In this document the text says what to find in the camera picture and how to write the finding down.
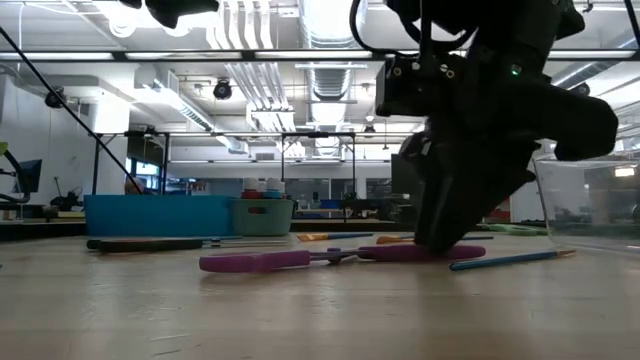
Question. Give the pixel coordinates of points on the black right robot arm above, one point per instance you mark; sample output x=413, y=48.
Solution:
x=500, y=20

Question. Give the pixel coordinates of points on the black overhead light bar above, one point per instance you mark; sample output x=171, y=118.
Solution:
x=120, y=55

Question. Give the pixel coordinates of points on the green scissors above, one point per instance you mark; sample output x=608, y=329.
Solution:
x=515, y=230

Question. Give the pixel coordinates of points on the blue paintbrush orange bristles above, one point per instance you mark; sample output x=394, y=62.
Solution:
x=390, y=240
x=345, y=235
x=500, y=261

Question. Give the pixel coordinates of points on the purple scissors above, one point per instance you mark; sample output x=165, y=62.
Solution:
x=250, y=261

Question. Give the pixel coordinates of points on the black background station frame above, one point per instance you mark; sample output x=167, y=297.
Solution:
x=320, y=134

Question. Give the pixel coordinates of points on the black bench equipment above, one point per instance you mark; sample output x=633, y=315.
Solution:
x=65, y=201

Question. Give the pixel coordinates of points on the red paint bottle white cap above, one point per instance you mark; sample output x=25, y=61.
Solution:
x=250, y=186

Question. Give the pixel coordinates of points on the silver ventilation duct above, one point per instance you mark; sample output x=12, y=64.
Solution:
x=330, y=80

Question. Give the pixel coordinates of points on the small dark monitor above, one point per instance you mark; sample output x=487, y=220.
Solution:
x=31, y=175

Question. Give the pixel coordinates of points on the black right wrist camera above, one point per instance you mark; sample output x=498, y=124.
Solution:
x=415, y=95

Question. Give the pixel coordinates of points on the large black monitor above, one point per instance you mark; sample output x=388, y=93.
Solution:
x=400, y=182

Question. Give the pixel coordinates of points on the blue plastic tray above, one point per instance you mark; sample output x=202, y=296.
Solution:
x=150, y=215

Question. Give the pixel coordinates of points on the small teal plastic bin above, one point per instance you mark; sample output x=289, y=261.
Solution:
x=280, y=220

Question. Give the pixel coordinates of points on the brown paint bottle white cap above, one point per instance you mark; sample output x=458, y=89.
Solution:
x=283, y=187

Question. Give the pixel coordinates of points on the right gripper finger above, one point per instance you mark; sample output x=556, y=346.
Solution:
x=419, y=149
x=465, y=200

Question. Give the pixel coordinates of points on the clear plastic container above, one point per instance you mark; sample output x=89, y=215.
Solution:
x=565, y=200

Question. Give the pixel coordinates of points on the black ceiling camera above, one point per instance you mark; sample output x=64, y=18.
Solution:
x=580, y=89
x=222, y=89
x=55, y=97

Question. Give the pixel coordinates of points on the blue paint bottle white cap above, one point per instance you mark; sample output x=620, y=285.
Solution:
x=273, y=186

